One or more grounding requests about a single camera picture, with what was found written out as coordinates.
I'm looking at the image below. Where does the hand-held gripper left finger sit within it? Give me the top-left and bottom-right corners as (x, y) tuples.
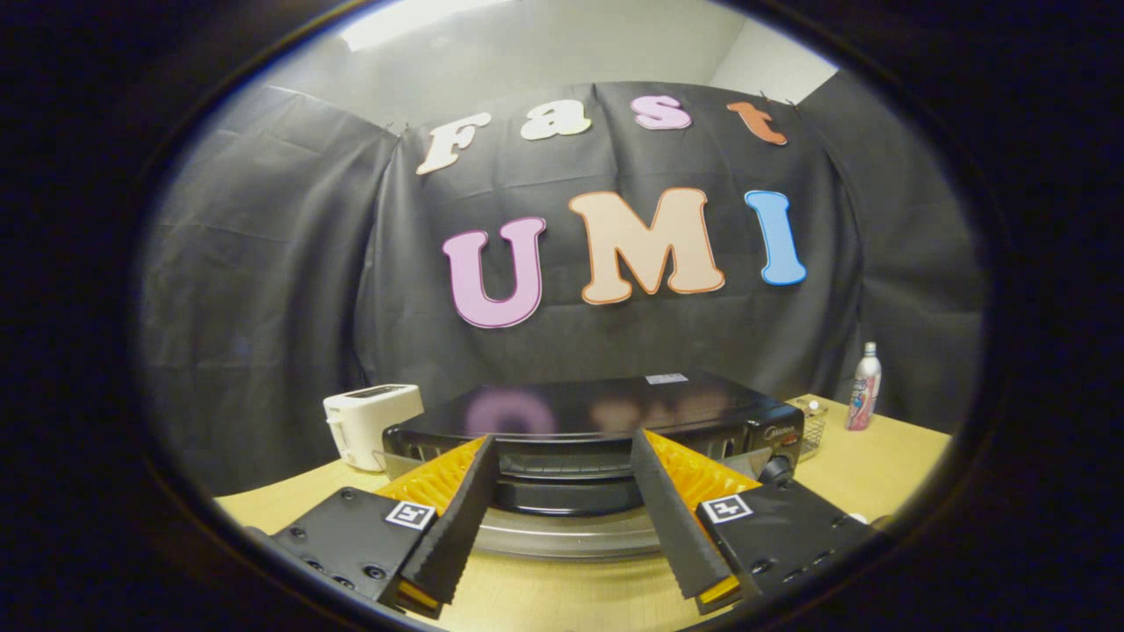
(268, 434), (501, 621)

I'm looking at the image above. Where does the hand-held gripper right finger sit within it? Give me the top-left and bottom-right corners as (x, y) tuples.
(630, 428), (877, 615)

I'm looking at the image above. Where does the black toaster oven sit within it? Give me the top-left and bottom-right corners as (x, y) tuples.
(382, 372), (805, 559)

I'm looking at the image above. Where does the white bread toaster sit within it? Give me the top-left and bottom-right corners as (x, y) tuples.
(323, 384), (425, 472)

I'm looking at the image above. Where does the white and pink spray bottle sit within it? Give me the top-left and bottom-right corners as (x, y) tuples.
(846, 342), (883, 432)

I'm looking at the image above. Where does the black backdrop cloth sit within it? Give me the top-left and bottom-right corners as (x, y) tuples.
(140, 82), (986, 498)

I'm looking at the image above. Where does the small wire basket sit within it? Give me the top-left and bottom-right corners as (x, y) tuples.
(797, 413), (828, 461)

